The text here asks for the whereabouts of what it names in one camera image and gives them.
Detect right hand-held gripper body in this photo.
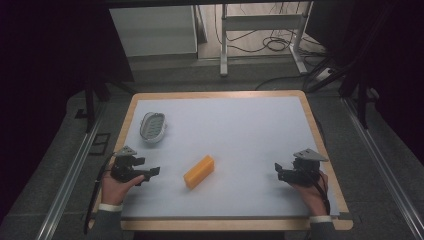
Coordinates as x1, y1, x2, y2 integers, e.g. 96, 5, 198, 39
283, 148, 330, 186

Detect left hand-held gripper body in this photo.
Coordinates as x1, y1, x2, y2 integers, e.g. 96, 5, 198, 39
110, 145, 147, 184

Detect person's left hand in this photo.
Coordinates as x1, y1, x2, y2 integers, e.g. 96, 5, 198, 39
100, 169, 146, 206

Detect person's right hand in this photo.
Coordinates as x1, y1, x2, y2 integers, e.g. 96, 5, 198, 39
289, 170, 330, 218

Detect grey oval soap dish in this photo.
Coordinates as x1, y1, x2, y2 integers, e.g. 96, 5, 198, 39
139, 111, 168, 145

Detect orange soap bar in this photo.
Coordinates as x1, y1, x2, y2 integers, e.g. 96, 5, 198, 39
182, 154, 216, 191

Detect white table mat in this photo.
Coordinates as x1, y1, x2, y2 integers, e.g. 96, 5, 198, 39
120, 95, 341, 220

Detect black stand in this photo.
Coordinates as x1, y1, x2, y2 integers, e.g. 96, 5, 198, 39
338, 71, 382, 130
82, 74, 136, 134

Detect wooden table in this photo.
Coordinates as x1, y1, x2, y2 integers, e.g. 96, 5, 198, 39
89, 89, 354, 232

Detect white power strip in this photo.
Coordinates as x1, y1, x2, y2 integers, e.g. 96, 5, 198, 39
314, 67, 335, 83

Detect white panel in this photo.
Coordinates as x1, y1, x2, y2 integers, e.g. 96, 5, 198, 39
108, 4, 199, 58

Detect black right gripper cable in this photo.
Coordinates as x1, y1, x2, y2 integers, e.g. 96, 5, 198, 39
311, 170, 332, 216

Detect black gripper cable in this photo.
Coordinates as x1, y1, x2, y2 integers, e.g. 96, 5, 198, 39
311, 170, 332, 216
83, 152, 117, 235

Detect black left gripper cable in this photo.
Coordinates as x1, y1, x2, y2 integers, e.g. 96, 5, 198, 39
83, 152, 117, 235

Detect metal floor rail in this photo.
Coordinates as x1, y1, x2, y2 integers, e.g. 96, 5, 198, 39
342, 97, 424, 240
34, 102, 107, 240

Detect black floor cables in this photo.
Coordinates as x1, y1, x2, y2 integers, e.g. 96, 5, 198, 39
214, 2, 329, 55

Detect white metal stand frame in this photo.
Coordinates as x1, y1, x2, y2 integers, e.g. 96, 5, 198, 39
219, 1, 310, 78

